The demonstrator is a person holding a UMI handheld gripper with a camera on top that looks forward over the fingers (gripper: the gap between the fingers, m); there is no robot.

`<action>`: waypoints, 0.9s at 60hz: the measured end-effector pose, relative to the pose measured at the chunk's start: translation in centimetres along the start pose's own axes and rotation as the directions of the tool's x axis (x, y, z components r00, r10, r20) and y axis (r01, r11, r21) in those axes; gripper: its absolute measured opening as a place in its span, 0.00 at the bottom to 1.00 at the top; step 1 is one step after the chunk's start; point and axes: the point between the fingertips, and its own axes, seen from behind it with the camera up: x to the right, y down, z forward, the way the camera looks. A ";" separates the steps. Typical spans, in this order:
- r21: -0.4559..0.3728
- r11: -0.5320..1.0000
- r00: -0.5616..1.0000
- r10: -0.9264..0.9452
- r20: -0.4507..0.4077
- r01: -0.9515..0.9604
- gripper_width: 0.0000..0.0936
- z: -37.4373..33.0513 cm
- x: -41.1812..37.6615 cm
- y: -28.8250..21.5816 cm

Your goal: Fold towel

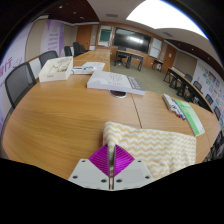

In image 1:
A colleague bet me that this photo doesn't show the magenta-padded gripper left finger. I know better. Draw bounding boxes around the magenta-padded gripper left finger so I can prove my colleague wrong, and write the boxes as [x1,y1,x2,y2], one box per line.
[67,143,112,191]

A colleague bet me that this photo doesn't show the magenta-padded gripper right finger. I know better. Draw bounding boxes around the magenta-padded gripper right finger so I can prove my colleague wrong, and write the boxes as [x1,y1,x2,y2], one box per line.
[112,143,155,191]

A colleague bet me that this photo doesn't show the cream zigzag patterned towel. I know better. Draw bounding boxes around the cream zigzag patterned towel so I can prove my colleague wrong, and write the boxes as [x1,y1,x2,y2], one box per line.
[101,121,198,181]

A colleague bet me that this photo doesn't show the red whiteboard marker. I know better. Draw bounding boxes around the red whiteboard marker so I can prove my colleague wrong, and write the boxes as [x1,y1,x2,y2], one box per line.
[170,100,182,118]

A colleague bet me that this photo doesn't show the dark round table grommet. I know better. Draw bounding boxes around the dark round table grommet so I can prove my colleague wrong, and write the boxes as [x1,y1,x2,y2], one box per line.
[108,89,128,99]

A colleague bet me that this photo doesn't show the green softcover book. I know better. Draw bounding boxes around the green softcover book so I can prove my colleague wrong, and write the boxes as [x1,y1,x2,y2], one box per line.
[174,98,206,137]

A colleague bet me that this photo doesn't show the group of black office chairs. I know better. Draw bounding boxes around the group of black office chairs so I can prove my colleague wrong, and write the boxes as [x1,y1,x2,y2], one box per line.
[181,72,224,162]

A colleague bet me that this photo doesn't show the large white book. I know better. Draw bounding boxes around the large white book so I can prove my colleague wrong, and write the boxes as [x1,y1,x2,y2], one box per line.
[86,70,147,97]

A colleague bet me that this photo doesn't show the long wooden table row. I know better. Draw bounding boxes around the long wooden table row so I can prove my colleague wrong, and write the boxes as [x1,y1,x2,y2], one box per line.
[162,67,215,113]

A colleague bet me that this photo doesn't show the small white blue packet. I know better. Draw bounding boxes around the small white blue packet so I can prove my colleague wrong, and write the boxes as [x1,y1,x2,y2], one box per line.
[70,65,96,75]

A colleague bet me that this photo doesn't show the white paper sheets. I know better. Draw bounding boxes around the white paper sheets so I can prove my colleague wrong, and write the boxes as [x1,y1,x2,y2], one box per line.
[79,61,106,73]

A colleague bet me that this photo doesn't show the open white cardboard box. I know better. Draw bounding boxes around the open white cardboard box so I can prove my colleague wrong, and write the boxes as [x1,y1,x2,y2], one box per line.
[37,55,75,83]

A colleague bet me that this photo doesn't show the small dark side desk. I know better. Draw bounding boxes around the small dark side desk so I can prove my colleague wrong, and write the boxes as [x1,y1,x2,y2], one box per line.
[151,58,165,72]

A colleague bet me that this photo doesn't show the black mesh office chair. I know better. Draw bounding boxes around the black mesh office chair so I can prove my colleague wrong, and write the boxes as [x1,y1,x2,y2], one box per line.
[4,61,37,110]
[38,49,60,69]

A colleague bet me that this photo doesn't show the black lecturer office chair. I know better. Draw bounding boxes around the black lecturer office chair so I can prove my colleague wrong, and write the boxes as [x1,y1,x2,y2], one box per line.
[116,46,129,66]

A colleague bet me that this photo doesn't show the wooden lecturer desk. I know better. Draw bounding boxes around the wooden lecturer desk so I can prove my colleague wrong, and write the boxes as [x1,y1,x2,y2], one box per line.
[114,49,145,72]

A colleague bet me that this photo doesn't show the brown wooden door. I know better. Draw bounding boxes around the brown wooden door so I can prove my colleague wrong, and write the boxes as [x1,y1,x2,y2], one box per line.
[161,43,178,75]
[75,24,94,51]

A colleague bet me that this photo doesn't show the group of black mesh chairs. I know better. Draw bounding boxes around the group of black mesh chairs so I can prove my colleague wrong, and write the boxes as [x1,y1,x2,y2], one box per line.
[63,41,90,58]

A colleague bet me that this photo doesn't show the bright ceiling light panel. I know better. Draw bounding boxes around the bright ceiling light panel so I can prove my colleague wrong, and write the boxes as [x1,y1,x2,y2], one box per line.
[125,0,210,41]

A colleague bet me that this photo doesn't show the colourful wall posters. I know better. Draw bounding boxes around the colourful wall posters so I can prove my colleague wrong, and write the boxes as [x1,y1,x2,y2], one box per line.
[197,64,224,118]

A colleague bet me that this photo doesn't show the white wall whiteboard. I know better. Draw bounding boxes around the white wall whiteboard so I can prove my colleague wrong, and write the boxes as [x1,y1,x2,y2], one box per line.
[148,36,164,60]

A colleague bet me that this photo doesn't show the large black wall screen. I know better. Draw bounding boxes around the large black wall screen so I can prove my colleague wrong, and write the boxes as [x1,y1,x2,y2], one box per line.
[112,26,153,55]

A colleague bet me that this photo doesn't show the green framed wall board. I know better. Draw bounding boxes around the green framed wall board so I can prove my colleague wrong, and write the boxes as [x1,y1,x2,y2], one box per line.
[97,24,114,48]

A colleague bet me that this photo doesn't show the purple wall banner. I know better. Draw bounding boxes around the purple wall banner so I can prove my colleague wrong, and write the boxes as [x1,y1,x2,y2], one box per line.
[39,18,65,56]

